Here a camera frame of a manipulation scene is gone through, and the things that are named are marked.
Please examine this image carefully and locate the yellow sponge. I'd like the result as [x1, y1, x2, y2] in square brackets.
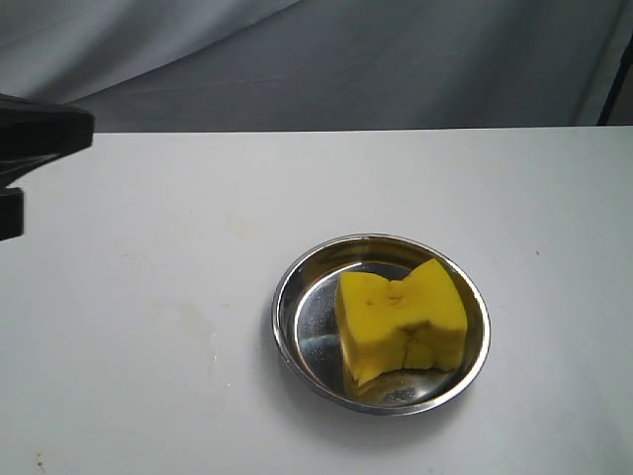
[335, 259, 468, 386]

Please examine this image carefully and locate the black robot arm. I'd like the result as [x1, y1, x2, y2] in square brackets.
[0, 94, 95, 240]

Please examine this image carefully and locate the round stainless steel dish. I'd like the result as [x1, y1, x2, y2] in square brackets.
[271, 234, 491, 416]

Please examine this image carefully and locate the white backdrop cloth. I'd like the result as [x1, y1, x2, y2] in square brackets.
[1, 1, 632, 133]

